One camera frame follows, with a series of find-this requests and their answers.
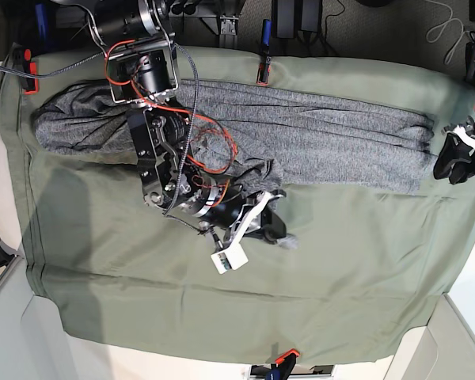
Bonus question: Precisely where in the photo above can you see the blue clamp handle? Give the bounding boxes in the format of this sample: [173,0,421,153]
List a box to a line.
[260,19,272,55]

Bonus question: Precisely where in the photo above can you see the bottom orange-black clamp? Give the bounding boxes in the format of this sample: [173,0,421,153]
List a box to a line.
[264,348,300,380]

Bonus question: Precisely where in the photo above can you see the aluminium frame bracket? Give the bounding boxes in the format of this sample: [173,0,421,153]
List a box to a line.
[218,15,238,37]

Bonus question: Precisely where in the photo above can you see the top red-black clamp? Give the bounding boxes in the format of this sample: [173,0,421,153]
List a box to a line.
[256,55,271,86]

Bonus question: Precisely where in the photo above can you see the red-black clamp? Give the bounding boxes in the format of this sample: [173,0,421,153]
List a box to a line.
[14,47,39,95]
[256,55,271,86]

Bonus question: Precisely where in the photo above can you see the green table cloth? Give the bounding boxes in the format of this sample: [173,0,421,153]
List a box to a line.
[0,51,475,364]

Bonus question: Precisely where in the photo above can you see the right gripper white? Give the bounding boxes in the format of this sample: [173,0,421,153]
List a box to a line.
[217,189,287,249]

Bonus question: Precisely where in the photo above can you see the grey long-sleeve T-shirt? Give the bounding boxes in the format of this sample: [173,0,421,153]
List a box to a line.
[32,78,439,251]

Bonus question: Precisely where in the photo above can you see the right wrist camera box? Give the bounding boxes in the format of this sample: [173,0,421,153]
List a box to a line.
[211,244,249,275]

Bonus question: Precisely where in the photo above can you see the left red-black clamp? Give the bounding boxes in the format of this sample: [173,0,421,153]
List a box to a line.
[14,47,39,95]

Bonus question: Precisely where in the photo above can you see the black power adapters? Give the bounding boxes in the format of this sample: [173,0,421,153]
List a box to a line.
[272,0,323,40]

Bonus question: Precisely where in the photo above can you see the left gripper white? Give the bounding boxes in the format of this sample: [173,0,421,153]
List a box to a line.
[433,124,475,185]

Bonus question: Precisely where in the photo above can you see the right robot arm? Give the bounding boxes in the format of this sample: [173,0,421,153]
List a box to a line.
[33,1,287,251]

